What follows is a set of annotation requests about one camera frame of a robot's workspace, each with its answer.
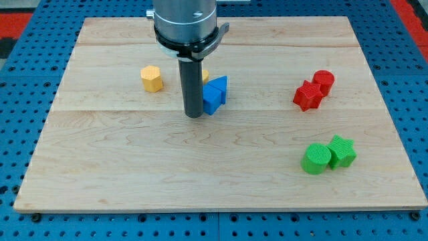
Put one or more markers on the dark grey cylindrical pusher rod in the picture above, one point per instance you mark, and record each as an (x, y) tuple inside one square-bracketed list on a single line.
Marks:
[(192, 88)]

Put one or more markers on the black clamp ring mount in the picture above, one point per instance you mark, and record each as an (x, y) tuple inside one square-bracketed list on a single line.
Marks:
[(192, 52)]

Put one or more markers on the blue triangle block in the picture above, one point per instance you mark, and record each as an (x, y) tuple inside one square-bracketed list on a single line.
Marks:
[(220, 83)]

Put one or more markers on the blue cube block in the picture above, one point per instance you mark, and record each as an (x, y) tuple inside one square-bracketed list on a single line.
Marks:
[(211, 99)]

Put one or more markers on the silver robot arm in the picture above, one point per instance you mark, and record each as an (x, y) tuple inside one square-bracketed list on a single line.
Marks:
[(187, 30)]

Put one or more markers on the small yellow block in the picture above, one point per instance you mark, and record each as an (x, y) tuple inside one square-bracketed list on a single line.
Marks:
[(205, 76)]

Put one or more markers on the yellow hexagon block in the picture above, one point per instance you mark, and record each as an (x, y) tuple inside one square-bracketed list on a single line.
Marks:
[(151, 78)]

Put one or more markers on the red star block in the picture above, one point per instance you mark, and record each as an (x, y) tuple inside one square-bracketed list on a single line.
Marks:
[(308, 96)]

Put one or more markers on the light wooden board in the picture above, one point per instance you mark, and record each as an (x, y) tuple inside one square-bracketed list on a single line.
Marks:
[(109, 146)]

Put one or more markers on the red cylinder block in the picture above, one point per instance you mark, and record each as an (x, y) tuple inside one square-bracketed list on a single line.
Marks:
[(325, 79)]

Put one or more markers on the green cylinder block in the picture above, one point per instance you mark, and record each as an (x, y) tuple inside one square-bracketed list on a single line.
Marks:
[(315, 159)]

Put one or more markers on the green star block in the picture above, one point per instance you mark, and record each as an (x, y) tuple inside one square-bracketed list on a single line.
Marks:
[(342, 152)]

